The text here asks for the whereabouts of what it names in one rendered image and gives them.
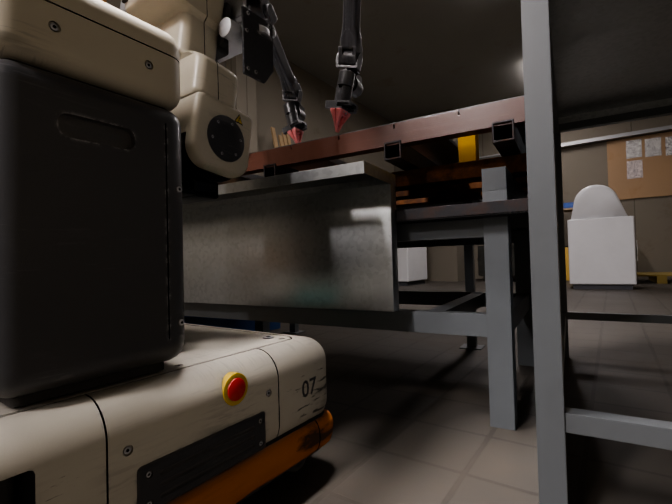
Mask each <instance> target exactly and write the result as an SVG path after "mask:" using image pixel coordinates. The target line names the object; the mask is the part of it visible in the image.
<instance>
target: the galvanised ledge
mask: <svg viewBox="0 0 672 504"><path fill-rule="evenodd" d="M383 184H392V185H395V186H396V178H395V175H394V174H392V173H390V172H388V171H385V170H383V169H381V168H379V167H377V166H375V165H372V164H370V163H368V162H366V161H359V162H353V163H347V164H341V165H335V166H329V167H323V168H317V169H311V170H305V171H299V172H293V173H287V174H281V175H275V176H269V177H263V178H257V179H251V180H245V181H239V182H233V183H227V184H221V185H218V198H217V199H213V200H207V201H201V202H195V203H189V204H182V210H190V209H198V208H206V207H213V206H221V205H229V204H236V203H244V202H252V201H260V200H267V199H275V198H283V197H291V196H298V195H306V194H314V193H321V192H329V191H337V190H345V189H352V188H360V187H368V186H376V185H383Z"/></svg>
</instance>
